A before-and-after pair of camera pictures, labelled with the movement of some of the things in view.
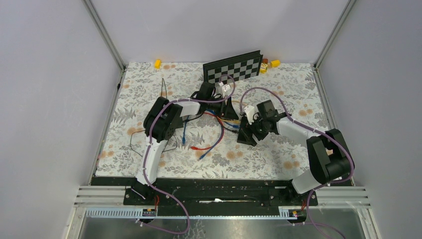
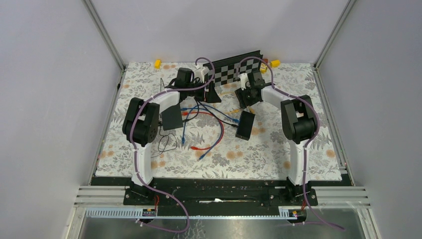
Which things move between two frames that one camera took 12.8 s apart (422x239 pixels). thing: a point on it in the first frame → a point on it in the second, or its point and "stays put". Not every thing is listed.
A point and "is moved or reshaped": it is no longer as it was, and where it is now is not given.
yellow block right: [275, 63] stays put
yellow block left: [158, 63] stays put
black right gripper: [258, 118] → [241, 94]
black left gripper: [226, 109] → [211, 96]
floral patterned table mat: [258, 126] stays put
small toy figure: [263, 69] stays put
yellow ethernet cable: [226, 121] is moved or reshaped
